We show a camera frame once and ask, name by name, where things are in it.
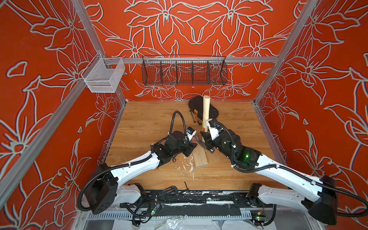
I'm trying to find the screwdriver beside case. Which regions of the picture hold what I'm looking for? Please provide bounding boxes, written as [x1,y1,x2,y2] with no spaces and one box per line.
[189,110,197,124]

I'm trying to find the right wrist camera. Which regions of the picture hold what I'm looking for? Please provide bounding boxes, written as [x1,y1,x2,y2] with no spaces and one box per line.
[206,119,221,140]

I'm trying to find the black tool case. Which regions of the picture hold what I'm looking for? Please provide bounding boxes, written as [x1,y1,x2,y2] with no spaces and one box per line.
[188,95,219,125]

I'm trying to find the light wooden block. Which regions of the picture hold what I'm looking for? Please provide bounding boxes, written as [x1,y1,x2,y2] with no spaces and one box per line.
[192,144,209,168]

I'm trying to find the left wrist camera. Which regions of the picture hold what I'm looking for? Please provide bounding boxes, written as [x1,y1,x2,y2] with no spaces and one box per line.
[185,126,196,142]

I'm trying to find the black wire wall basket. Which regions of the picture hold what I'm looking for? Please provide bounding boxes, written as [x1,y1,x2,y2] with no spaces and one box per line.
[141,55,228,86]

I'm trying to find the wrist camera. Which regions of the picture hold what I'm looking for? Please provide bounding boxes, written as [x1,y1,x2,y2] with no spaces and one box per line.
[185,126,196,142]
[206,119,221,140]

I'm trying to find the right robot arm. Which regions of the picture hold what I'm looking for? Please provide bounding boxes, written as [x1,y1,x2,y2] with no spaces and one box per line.
[201,119,368,225]

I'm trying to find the wooden handle claw hammer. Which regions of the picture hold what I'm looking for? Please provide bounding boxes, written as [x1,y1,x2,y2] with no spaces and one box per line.
[195,95,210,151]

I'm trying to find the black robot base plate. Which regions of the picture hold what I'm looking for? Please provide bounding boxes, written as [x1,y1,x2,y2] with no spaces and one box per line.
[132,186,273,208]

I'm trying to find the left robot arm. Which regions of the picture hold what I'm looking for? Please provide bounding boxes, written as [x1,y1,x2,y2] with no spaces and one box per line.
[77,127,197,214]

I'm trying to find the white wire mesh basket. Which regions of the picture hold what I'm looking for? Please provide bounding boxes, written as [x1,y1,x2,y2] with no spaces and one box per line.
[81,53,126,93]

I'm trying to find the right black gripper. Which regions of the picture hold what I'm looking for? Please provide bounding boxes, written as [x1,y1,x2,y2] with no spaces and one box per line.
[202,126,236,160]

